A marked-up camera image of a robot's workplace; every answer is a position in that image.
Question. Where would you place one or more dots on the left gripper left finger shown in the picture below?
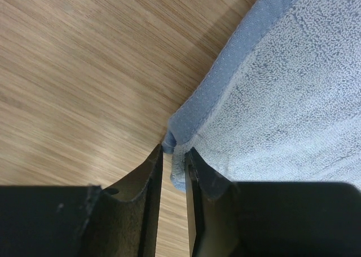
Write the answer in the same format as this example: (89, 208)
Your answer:
(120, 220)

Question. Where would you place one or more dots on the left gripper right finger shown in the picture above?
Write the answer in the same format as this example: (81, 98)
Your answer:
(247, 218)

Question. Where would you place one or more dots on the blue terry towel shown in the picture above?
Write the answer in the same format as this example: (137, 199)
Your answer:
(282, 100)

